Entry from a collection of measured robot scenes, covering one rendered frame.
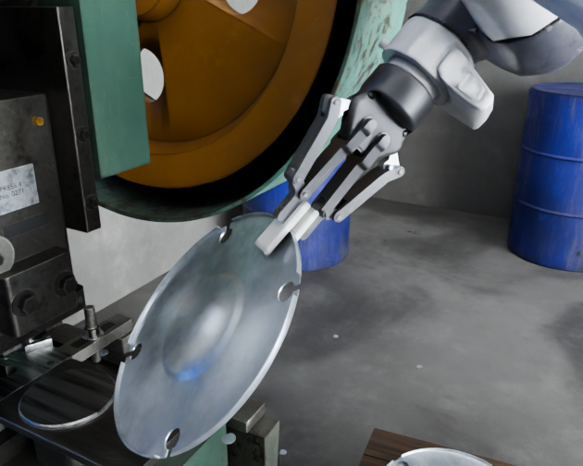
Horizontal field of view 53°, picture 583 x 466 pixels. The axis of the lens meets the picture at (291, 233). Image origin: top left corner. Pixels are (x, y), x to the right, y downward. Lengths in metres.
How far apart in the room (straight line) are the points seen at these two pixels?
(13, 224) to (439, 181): 3.42
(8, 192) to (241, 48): 0.41
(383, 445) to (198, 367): 0.85
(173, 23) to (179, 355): 0.57
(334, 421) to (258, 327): 1.45
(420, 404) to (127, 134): 1.55
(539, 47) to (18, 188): 0.59
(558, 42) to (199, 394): 0.47
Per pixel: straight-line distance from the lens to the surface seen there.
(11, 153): 0.77
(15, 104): 0.77
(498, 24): 0.58
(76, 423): 0.81
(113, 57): 0.80
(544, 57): 0.61
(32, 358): 0.97
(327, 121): 0.60
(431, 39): 0.63
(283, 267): 0.59
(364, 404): 2.08
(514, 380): 2.32
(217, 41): 0.97
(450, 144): 3.91
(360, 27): 0.79
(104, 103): 0.79
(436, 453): 1.36
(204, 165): 0.98
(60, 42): 0.76
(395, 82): 0.62
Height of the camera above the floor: 1.27
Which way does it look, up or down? 21 degrees down
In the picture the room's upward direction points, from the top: straight up
